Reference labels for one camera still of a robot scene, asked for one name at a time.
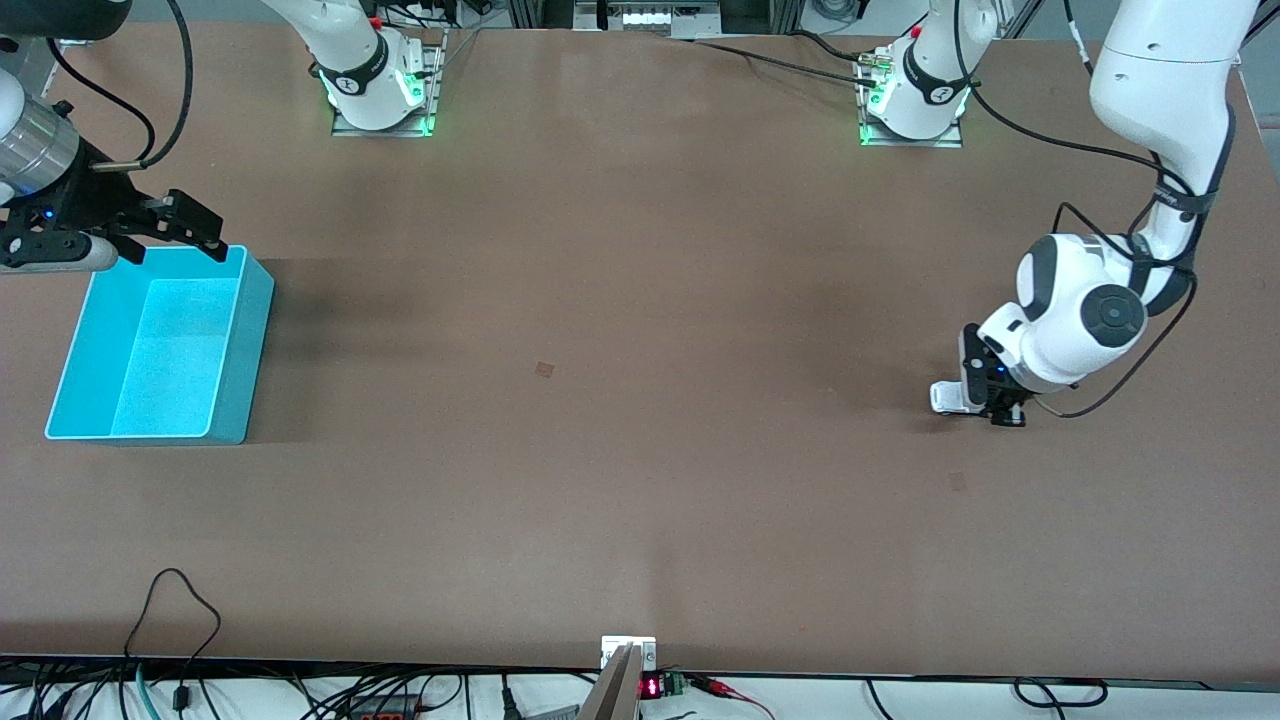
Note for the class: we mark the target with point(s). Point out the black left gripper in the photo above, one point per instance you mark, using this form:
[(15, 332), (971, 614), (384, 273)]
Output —
[(1008, 412)]

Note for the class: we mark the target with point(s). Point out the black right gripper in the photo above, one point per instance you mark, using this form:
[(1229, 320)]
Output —
[(92, 196)]

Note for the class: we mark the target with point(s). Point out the white jeep toy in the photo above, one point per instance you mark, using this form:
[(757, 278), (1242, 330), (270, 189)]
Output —
[(948, 398)]

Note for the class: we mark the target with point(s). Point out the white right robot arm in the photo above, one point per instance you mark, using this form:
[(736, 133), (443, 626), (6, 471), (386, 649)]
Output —
[(365, 85)]

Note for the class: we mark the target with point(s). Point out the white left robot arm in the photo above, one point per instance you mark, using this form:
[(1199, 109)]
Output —
[(1160, 80)]

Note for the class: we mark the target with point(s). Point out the cyan plastic bin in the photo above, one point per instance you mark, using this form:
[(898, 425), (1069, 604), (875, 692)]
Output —
[(170, 350)]

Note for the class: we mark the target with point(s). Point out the red clip leads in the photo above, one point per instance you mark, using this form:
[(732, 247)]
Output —
[(718, 687)]

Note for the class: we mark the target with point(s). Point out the green terminal block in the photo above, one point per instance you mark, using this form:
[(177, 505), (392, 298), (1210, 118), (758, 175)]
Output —
[(674, 684)]

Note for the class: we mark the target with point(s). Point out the red LED display module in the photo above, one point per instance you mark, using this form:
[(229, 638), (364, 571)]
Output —
[(650, 687)]

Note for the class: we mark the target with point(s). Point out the lit equipment panel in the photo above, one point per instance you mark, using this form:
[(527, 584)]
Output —
[(650, 15)]

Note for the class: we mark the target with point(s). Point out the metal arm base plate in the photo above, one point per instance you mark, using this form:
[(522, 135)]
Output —
[(910, 143), (430, 70)]

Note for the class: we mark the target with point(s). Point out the aluminium frame post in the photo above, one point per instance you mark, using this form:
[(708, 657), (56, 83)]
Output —
[(787, 15), (540, 12)]

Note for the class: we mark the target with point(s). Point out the white mount bracket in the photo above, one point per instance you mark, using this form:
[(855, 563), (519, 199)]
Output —
[(612, 645)]

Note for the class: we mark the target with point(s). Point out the grey aluminium mount bar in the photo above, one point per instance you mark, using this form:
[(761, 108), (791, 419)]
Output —
[(615, 695)]

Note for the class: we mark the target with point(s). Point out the black red-switch power strip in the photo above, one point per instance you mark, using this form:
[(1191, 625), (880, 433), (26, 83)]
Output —
[(380, 712)]

